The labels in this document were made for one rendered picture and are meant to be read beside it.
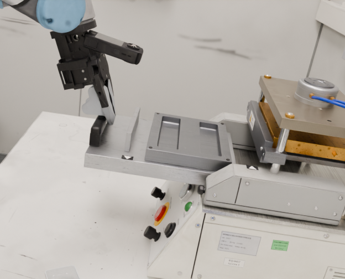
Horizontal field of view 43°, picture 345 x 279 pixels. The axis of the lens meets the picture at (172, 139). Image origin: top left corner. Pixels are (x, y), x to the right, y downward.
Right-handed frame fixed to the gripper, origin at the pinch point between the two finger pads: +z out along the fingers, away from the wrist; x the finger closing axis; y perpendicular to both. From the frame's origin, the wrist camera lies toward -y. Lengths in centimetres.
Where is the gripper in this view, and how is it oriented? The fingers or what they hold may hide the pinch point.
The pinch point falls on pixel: (113, 118)
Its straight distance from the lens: 92.3
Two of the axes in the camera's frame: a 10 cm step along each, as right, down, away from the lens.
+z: 2.0, 9.0, 3.8
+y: -9.8, 1.6, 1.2
